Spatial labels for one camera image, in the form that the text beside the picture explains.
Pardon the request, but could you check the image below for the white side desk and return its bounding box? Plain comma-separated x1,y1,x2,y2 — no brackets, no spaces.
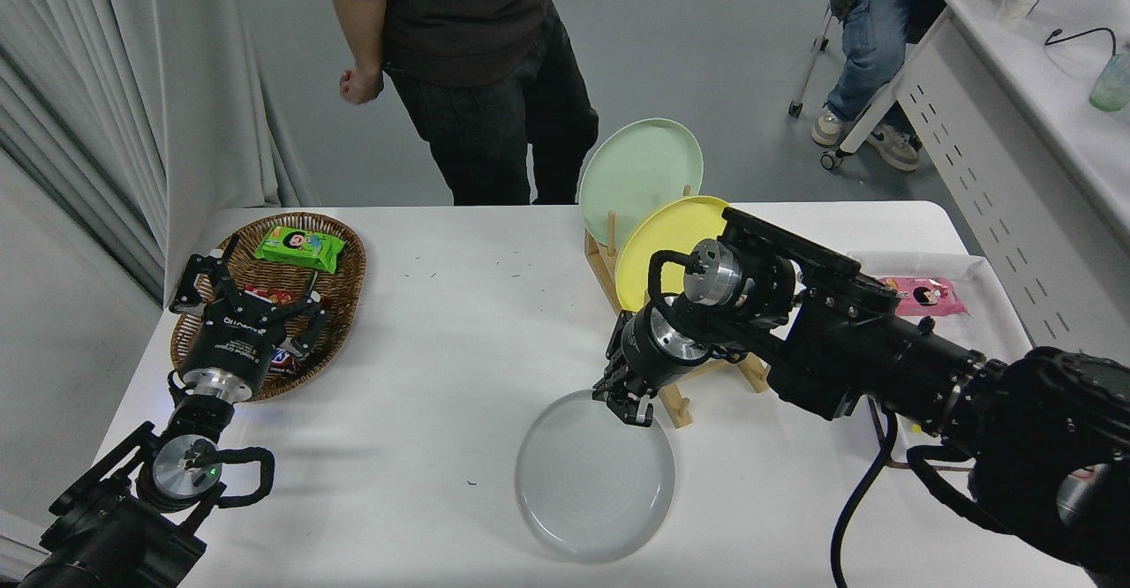
821,0,1130,368

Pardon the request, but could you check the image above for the black cable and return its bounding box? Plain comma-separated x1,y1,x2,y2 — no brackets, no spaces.
1043,26,1119,55

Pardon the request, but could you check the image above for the grey plate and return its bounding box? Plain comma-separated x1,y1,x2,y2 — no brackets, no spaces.
515,389,677,564

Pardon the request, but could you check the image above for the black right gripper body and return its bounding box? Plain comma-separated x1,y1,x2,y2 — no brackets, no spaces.
606,305,686,392

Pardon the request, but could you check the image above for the pale green bottle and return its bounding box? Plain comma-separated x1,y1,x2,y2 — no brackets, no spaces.
1088,48,1130,112

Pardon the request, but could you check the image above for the standing person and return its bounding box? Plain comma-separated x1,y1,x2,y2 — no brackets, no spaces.
320,0,599,207

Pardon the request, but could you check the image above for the green snack pack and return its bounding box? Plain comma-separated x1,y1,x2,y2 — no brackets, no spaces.
253,224,346,275

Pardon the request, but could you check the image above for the seated person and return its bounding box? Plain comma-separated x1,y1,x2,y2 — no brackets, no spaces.
810,0,950,172

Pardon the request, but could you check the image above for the pale green plate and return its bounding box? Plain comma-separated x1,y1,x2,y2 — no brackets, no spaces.
578,118,704,249

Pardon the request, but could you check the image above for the white tray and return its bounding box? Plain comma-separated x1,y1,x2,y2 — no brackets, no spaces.
846,250,1034,470

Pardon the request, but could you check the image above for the grey curtain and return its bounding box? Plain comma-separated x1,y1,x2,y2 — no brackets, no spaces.
0,0,320,306

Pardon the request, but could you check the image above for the blue white snack bar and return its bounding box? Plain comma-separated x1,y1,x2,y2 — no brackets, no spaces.
265,345,310,377

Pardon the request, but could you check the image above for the white chair leg with caster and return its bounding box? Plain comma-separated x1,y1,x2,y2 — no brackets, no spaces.
787,5,835,119

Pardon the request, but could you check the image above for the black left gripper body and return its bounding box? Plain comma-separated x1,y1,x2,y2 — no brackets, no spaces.
179,299,290,388

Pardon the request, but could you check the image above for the pink snack pack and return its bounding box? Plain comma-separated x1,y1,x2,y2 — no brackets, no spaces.
878,275,969,318

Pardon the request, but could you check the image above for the wooden plate rack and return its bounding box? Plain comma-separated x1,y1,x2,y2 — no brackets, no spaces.
584,184,769,430

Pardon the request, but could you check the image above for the brown wicker basket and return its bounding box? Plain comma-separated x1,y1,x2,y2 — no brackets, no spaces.
169,212,367,403

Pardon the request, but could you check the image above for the person's hand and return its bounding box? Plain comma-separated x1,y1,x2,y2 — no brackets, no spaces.
339,65,386,106

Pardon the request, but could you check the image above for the yellow plate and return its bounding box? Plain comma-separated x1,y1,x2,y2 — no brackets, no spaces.
615,196,734,313

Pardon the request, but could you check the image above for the red snack bar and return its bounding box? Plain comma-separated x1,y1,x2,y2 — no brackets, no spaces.
243,284,319,306

